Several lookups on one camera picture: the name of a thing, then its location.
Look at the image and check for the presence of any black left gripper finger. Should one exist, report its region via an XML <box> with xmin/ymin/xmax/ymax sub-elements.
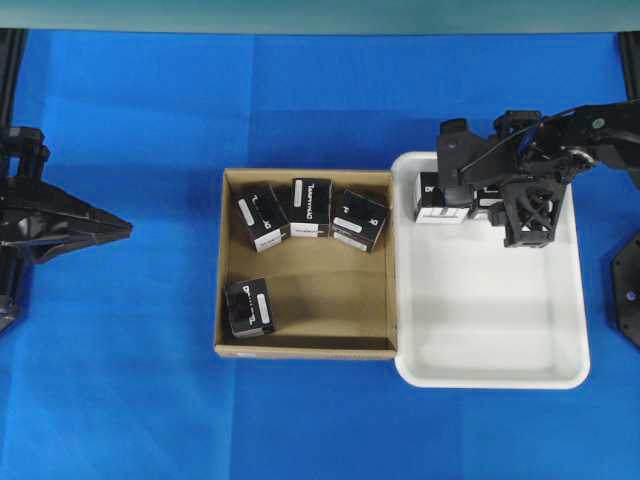
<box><xmin>24</xmin><ymin>230</ymin><xmax>132</xmax><ymax>264</ymax></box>
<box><xmin>36</xmin><ymin>182</ymin><xmax>133</xmax><ymax>233</ymax></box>

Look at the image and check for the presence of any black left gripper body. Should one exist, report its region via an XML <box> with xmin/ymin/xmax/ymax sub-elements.
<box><xmin>1</xmin><ymin>126</ymin><xmax>52</xmax><ymax>263</ymax></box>

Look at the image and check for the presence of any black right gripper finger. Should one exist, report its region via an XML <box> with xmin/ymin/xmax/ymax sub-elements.
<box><xmin>489</xmin><ymin>176</ymin><xmax>567</xmax><ymax>248</ymax></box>
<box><xmin>437</xmin><ymin>118</ymin><xmax>515</xmax><ymax>198</ymax></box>

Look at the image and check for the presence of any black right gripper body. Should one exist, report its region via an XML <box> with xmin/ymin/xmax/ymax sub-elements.
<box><xmin>492</xmin><ymin>110</ymin><xmax>598</xmax><ymax>187</ymax></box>

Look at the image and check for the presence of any black box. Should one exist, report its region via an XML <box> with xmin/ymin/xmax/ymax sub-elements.
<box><xmin>224</xmin><ymin>278</ymin><xmax>276</xmax><ymax>338</ymax></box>
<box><xmin>288</xmin><ymin>177</ymin><xmax>333</xmax><ymax>238</ymax></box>
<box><xmin>331</xmin><ymin>189</ymin><xmax>390</xmax><ymax>253</ymax></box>
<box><xmin>234</xmin><ymin>183</ymin><xmax>290</xmax><ymax>253</ymax></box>
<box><xmin>468</xmin><ymin>185</ymin><xmax>502</xmax><ymax>220</ymax></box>
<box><xmin>414</xmin><ymin>172</ymin><xmax>473</xmax><ymax>224</ymax></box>

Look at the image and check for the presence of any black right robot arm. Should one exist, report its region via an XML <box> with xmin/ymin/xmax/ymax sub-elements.
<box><xmin>429</xmin><ymin>98</ymin><xmax>639</xmax><ymax>248</ymax></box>

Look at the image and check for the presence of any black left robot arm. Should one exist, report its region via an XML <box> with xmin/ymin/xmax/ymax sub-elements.
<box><xmin>1</xmin><ymin>28</ymin><xmax>133</xmax><ymax>331</ymax></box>

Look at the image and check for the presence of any black box in tray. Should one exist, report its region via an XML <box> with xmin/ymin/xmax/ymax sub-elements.
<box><xmin>414</xmin><ymin>172</ymin><xmax>473</xmax><ymax>224</ymax></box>

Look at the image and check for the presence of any open brown cardboard box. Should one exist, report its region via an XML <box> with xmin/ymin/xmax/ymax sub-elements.
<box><xmin>213</xmin><ymin>168</ymin><xmax>397</xmax><ymax>360</ymax></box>

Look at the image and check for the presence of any white plastic tray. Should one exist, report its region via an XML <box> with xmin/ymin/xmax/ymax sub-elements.
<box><xmin>390</xmin><ymin>152</ymin><xmax>591</xmax><ymax>389</ymax></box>

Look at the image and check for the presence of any blue table cloth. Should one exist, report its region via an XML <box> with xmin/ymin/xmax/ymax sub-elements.
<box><xmin>1</xmin><ymin>30</ymin><xmax>639</xmax><ymax>479</ymax></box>

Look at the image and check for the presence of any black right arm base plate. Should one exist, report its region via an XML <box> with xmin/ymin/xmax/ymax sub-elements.
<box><xmin>610</xmin><ymin>233</ymin><xmax>639</xmax><ymax>349</ymax></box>

